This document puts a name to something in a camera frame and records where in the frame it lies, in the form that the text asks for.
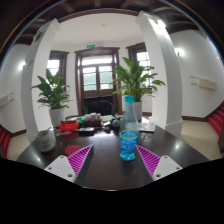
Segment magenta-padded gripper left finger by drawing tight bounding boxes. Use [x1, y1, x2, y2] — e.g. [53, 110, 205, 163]
[43, 144, 95, 186]

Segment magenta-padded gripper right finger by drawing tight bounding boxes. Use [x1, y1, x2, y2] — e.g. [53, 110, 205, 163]
[134, 144, 184, 183]

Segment clear bottle with blue cap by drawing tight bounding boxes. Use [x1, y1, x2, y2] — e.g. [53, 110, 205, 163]
[119, 95, 140, 162]

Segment flat round red coaster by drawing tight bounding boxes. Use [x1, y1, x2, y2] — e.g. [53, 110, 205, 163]
[63, 144, 84, 157]

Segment flat black device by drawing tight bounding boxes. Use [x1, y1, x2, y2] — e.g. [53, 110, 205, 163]
[77, 126, 96, 136]

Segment printed magazine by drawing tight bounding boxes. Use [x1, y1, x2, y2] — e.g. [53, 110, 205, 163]
[138, 121, 157, 133]

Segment red box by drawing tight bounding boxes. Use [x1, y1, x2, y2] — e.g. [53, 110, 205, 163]
[59, 119, 80, 132]

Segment pale green ceramic cup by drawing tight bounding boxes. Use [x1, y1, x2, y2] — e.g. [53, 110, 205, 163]
[34, 128, 57, 153]

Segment tea set on wooden tray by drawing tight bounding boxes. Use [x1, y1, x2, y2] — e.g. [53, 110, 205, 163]
[82, 112, 103, 128]

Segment grey headphones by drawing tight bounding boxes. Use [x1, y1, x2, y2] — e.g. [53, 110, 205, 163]
[110, 118, 122, 129]

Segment green cloth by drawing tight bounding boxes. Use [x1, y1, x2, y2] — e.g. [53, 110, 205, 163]
[100, 114, 116, 123]

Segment black office chair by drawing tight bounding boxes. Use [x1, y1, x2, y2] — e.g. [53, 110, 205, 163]
[83, 95, 114, 117]

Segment potted plant in white pot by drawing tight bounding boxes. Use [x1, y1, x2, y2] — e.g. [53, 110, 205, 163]
[30, 68, 73, 129]
[111, 56, 167, 123]

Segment red carpeted staircase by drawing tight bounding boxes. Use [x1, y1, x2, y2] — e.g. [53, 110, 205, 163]
[0, 124, 12, 158]
[208, 103, 224, 136]

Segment dark wooden double door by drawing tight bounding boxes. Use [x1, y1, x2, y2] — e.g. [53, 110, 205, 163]
[74, 46, 123, 116]

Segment dark framed window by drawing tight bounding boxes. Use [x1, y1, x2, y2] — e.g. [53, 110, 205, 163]
[126, 42, 151, 88]
[46, 50, 70, 94]

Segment white wall radiator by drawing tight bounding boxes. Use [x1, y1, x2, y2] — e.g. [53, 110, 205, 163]
[0, 92, 15, 108]
[190, 75, 218, 90]

